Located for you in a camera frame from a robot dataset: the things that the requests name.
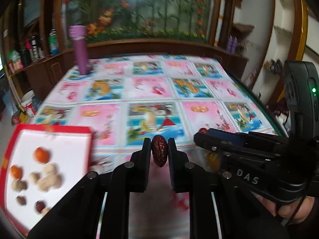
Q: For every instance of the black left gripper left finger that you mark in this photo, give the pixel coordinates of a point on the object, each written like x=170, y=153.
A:
x=129, y=177

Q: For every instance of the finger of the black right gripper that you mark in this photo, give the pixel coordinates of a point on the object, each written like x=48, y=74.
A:
x=223, y=148
x=246, y=137

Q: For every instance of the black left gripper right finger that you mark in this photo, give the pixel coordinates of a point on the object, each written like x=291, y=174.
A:
x=188, y=177

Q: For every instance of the red jujube date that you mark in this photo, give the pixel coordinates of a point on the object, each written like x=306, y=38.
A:
x=159, y=148

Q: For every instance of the orange tangerine fruit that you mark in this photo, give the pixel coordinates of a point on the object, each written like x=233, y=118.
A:
x=42, y=155

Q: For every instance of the right human hand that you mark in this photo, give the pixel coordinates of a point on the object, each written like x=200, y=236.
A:
x=287, y=211

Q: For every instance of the red white box lid tray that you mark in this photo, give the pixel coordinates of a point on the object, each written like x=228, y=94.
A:
x=41, y=164

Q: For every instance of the colourful fruit print tablecloth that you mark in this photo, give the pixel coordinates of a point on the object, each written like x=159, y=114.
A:
x=127, y=99

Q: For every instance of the purple bottles on shelf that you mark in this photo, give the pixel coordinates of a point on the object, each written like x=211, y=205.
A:
x=231, y=44

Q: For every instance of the white plastic bucket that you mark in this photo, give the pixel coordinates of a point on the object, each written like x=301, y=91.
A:
x=26, y=103

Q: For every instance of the dark wooden cabinet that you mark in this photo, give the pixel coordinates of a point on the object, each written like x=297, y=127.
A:
x=26, y=26

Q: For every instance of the purple thermos bottle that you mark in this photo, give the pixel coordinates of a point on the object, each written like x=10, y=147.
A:
x=78, y=34

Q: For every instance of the blue green bottle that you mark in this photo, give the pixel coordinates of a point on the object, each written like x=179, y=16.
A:
x=53, y=43

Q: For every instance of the flower mural glass panel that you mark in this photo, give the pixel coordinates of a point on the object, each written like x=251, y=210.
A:
x=106, y=20

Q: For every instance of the green snack bag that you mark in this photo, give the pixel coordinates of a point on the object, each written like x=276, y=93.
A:
x=14, y=56

